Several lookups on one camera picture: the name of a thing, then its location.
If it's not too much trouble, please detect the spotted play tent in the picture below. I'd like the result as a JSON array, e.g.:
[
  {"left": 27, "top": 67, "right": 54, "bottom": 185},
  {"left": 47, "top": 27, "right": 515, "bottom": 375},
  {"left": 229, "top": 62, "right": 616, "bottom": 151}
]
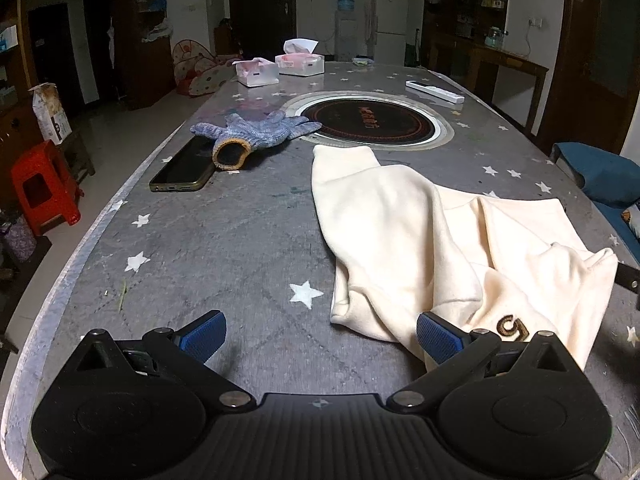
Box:
[{"left": 172, "top": 39, "right": 240, "bottom": 98}]

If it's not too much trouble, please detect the cream sweater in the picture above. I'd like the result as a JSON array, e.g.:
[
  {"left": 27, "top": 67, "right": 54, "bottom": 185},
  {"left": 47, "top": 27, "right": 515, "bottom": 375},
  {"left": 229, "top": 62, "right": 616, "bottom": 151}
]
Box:
[{"left": 311, "top": 145, "right": 617, "bottom": 365}]

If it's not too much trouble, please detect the glass kettle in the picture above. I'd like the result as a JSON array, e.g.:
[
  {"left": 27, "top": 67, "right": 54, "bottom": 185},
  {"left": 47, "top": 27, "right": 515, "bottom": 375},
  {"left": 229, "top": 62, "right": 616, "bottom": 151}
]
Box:
[{"left": 485, "top": 27, "right": 506, "bottom": 50}]

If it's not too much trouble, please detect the blue knit work glove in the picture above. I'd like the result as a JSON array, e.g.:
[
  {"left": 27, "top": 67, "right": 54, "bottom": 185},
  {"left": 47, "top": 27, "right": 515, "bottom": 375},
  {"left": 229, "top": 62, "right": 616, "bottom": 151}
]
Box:
[{"left": 190, "top": 112, "right": 322, "bottom": 170}]

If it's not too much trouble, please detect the blue sofa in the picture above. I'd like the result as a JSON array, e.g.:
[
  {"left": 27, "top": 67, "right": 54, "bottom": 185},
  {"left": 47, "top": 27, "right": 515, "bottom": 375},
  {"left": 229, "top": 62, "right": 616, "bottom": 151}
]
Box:
[{"left": 551, "top": 142, "right": 639, "bottom": 261}]

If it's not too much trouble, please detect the red plastic stool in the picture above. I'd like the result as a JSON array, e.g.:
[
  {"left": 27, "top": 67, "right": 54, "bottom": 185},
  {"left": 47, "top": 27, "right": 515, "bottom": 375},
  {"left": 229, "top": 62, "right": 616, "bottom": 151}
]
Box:
[{"left": 11, "top": 141, "right": 84, "bottom": 236}]

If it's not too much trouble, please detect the white refrigerator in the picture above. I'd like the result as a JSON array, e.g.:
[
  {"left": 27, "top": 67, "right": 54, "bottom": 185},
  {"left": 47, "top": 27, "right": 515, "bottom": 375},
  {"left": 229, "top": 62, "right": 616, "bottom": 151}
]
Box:
[{"left": 368, "top": 0, "right": 409, "bottom": 65}]

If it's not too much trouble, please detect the pink white tissue box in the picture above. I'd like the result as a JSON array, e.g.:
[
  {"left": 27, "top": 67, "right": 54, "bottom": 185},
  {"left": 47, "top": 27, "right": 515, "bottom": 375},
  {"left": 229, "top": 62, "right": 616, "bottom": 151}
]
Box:
[{"left": 274, "top": 38, "right": 324, "bottom": 77}]

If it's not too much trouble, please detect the small white tissue box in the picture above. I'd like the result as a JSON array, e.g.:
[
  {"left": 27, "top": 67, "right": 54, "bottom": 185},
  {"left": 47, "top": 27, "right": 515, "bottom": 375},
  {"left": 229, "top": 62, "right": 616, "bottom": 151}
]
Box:
[{"left": 233, "top": 58, "right": 279, "bottom": 88}]

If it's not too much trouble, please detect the round induction cooktop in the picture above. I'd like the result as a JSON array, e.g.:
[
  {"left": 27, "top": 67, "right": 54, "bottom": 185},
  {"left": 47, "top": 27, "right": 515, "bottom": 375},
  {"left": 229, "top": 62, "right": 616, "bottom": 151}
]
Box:
[{"left": 281, "top": 91, "right": 454, "bottom": 152}]

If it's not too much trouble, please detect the water dispenser with bottle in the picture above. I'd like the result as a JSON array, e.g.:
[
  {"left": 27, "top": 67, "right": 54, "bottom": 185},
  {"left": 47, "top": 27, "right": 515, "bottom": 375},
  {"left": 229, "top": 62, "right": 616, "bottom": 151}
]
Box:
[{"left": 334, "top": 0, "right": 358, "bottom": 62}]

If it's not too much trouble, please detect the black smartphone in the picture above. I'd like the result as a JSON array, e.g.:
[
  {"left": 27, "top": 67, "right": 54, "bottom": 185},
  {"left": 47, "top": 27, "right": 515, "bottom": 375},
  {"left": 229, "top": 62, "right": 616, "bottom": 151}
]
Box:
[{"left": 149, "top": 136, "right": 216, "bottom": 192}]

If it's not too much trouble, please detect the white paper carton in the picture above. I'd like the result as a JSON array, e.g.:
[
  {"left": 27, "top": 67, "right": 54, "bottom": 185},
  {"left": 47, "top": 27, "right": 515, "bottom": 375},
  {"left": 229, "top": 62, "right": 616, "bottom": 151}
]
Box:
[{"left": 29, "top": 82, "right": 72, "bottom": 145}]

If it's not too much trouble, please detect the white remote control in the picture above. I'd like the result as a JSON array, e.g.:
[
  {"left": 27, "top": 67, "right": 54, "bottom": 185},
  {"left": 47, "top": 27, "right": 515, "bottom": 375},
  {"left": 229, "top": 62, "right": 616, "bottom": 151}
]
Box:
[{"left": 405, "top": 80, "right": 464, "bottom": 105}]

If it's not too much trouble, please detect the dark wooden side table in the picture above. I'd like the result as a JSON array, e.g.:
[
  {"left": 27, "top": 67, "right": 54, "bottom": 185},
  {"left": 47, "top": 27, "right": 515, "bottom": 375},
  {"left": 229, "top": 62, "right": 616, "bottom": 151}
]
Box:
[{"left": 463, "top": 44, "right": 549, "bottom": 136}]

